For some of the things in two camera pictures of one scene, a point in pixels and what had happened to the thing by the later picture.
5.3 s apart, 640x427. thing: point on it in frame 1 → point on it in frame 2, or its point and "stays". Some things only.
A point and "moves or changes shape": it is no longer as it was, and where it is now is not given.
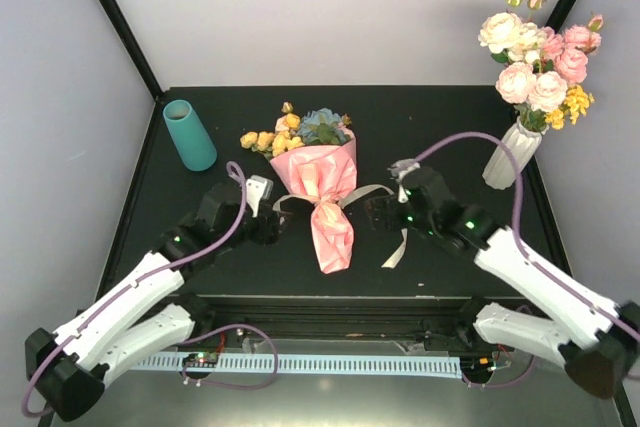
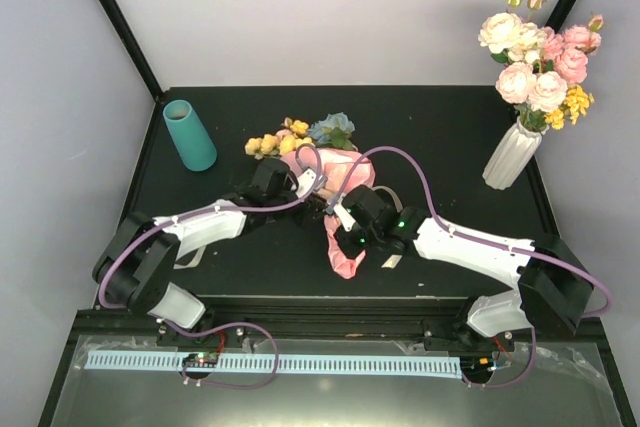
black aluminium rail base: [431, 322] stays
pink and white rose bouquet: [544, 71] stays
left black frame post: [116, 19] stays
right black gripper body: [421, 221] → [353, 250]
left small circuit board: [201, 360] stays
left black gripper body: [266, 234] → [301, 219]
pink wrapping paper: [324, 174] moves or changes shape
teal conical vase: [189, 136] stays
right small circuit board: [477, 365] stays
